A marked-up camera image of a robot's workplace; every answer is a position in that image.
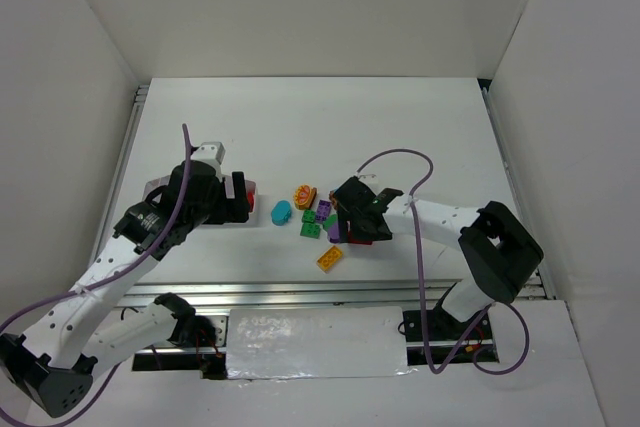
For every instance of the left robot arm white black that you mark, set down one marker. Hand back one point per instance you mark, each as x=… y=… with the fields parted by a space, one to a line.
x=56 y=360

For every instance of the brown long lego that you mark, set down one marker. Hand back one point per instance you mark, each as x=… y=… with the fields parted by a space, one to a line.
x=308 y=204

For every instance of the purple flat lego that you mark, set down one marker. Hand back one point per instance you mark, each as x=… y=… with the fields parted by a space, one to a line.
x=323 y=211

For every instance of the silver foil tape panel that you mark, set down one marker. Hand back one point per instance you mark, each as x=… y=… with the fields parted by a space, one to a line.
x=283 y=344

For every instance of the lilac rounded lego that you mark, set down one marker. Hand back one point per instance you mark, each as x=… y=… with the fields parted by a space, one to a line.
x=333 y=233

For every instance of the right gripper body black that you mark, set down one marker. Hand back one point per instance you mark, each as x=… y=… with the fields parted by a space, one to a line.
x=353 y=204

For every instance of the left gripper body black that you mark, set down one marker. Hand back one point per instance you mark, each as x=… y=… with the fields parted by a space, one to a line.
x=238 y=197

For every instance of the teal rounded lego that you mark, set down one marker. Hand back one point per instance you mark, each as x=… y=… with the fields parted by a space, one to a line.
x=281 y=213

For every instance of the white divided container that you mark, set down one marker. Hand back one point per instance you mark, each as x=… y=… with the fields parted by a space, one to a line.
x=154 y=187

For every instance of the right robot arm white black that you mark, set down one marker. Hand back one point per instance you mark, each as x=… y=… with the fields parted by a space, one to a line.
x=500 y=253

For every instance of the aluminium front rail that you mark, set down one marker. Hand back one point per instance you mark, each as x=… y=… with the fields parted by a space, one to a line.
x=278 y=294

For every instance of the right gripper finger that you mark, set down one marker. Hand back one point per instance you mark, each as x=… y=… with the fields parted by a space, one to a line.
x=341 y=229
x=372 y=227

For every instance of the green square lego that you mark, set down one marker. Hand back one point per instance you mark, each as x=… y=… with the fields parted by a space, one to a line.
x=309 y=216

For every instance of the red lego brick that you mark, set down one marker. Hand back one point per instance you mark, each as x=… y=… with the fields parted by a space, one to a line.
x=250 y=195
x=352 y=239

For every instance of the brown teal lego brick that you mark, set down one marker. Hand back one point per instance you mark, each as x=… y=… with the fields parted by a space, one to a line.
x=333 y=200

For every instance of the green curved lego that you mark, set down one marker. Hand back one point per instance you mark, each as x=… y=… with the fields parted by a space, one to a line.
x=310 y=230

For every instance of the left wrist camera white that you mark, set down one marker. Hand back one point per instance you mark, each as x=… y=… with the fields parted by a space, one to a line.
x=209 y=152

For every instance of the green rounded lego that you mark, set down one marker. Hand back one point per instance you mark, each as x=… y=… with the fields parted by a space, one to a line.
x=330 y=224

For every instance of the yellow lego brick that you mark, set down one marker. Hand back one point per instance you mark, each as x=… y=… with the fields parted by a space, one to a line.
x=328 y=260

